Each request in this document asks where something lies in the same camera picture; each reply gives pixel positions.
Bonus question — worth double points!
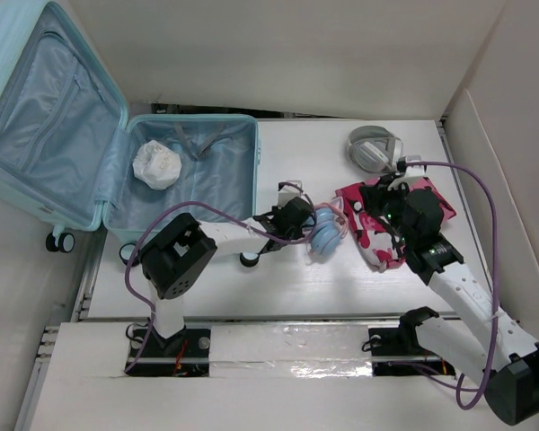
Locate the pink camouflage garment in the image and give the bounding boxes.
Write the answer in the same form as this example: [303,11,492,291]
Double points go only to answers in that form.
[336,175,464,283]

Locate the metal base rail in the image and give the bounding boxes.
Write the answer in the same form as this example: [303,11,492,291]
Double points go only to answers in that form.
[40,321,455,379]

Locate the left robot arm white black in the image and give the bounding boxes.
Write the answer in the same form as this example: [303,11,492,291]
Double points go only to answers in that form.
[127,197,316,357]

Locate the pink blue cat-ear headphones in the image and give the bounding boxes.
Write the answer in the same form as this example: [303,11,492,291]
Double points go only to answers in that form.
[309,197,349,261]

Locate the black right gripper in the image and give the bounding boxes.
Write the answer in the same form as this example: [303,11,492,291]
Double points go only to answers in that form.
[357,175,414,245]

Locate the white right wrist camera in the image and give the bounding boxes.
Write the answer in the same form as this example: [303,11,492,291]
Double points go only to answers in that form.
[388,154,425,190]

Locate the white grey headphones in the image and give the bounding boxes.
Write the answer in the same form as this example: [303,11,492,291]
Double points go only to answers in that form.
[347,126,403,173]

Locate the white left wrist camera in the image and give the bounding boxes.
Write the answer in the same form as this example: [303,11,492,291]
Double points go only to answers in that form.
[277,180,303,207]

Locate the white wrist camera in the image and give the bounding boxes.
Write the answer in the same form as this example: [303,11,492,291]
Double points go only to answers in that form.
[388,154,425,190]
[277,180,303,207]

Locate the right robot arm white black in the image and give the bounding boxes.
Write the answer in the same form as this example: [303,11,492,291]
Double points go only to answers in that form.
[359,178,539,426]

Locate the light blue hard-shell suitcase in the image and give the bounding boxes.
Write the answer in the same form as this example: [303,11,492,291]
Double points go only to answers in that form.
[0,1,261,250]

